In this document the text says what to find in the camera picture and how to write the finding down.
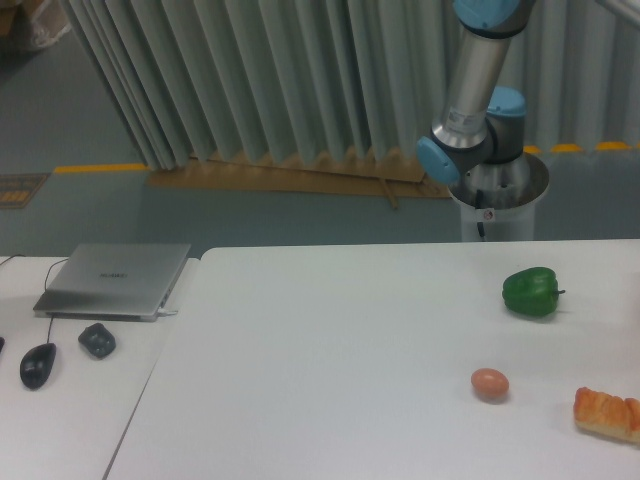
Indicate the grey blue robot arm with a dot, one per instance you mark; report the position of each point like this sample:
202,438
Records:
475,100

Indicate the pale green curtain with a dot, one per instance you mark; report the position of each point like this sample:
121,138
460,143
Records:
282,78

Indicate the green bell pepper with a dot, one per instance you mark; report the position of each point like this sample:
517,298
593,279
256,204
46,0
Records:
532,292

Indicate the silver closed laptop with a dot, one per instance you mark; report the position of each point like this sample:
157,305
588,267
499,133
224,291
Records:
114,281

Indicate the brown egg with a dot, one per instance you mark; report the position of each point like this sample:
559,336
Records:
490,383

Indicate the black small controller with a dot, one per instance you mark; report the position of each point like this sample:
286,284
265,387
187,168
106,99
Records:
98,341

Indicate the black computer mouse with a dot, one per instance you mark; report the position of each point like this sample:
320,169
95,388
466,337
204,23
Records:
36,365

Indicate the toasted bread piece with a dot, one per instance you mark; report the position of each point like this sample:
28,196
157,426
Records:
607,415

